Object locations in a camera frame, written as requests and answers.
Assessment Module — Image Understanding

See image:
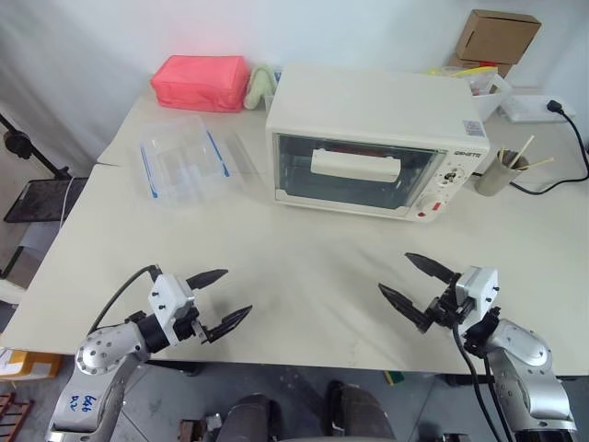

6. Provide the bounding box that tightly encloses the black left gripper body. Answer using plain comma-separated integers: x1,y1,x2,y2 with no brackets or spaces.
172,306,218,345

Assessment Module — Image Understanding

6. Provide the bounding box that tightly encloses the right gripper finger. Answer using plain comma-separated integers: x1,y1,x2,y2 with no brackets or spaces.
377,282,433,334
403,251,462,284

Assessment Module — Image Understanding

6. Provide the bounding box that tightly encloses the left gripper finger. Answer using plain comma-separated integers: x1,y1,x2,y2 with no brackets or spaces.
185,268,230,292
203,304,255,344

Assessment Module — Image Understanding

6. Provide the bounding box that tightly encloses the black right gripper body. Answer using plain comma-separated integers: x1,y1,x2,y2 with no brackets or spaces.
422,273,476,331

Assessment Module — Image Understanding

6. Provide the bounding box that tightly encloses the white toaster oven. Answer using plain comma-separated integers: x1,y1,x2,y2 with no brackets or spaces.
265,63,491,225

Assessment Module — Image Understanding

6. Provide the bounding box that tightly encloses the dark rounded shape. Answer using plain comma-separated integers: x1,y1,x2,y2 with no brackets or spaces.
326,380,398,442
226,392,283,442

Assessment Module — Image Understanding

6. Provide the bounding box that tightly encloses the grey chopstick holder cup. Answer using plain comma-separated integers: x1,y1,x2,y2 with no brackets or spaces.
474,147,531,198

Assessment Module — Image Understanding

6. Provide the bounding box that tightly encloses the clear container with blue clips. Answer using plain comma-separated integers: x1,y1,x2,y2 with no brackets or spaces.
139,114,234,211

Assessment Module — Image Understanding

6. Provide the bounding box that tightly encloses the clear plastic lid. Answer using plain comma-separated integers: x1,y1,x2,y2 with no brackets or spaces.
214,130,269,177

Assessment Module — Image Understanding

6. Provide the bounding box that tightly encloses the yellow cardboard box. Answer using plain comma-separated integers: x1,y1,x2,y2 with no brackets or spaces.
0,347,64,381

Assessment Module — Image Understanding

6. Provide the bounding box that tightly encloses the white plastic bin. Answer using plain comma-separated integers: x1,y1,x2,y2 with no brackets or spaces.
467,71,514,123

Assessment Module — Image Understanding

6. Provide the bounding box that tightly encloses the black stand with tray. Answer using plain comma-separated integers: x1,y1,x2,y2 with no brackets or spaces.
0,112,89,278

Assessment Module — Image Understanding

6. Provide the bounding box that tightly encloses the white power strip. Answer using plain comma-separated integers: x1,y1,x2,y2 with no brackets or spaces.
500,94,577,124

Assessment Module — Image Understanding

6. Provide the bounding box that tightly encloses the pink fabric box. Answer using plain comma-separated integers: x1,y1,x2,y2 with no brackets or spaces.
149,54,252,114

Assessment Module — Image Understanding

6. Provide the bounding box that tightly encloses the red wooden rack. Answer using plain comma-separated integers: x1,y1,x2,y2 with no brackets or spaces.
0,392,36,442

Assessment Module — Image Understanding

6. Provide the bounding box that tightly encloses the yellow plastic bag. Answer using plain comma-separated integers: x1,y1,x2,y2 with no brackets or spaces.
425,64,501,80

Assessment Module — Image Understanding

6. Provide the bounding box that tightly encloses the small brown cardboard box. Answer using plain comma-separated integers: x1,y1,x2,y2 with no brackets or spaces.
447,52,516,79

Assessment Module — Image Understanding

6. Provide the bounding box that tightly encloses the large brown cardboard box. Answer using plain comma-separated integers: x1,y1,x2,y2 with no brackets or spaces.
456,8,542,65

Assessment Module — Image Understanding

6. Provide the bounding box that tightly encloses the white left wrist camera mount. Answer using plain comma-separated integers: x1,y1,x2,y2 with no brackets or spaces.
146,273,198,347

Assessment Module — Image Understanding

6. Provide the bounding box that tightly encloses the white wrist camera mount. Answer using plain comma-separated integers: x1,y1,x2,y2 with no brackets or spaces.
454,264,501,320
146,273,198,347

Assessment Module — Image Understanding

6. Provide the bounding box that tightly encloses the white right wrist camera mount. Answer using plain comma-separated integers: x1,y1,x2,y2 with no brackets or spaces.
454,264,501,320

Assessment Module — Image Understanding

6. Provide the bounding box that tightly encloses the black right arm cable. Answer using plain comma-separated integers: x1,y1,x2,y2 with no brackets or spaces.
450,320,514,442

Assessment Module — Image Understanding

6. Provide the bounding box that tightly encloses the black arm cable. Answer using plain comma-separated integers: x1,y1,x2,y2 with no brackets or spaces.
450,320,514,442
86,263,162,333

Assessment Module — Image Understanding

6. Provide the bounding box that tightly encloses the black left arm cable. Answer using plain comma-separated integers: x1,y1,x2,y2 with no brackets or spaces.
86,263,162,333

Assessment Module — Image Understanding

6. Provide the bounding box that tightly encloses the glass oven door with handle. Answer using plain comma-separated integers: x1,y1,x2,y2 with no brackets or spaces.
271,132,448,211

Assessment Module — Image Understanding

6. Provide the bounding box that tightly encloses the black power cord with plug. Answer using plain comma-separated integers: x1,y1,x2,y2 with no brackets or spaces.
507,99,589,197

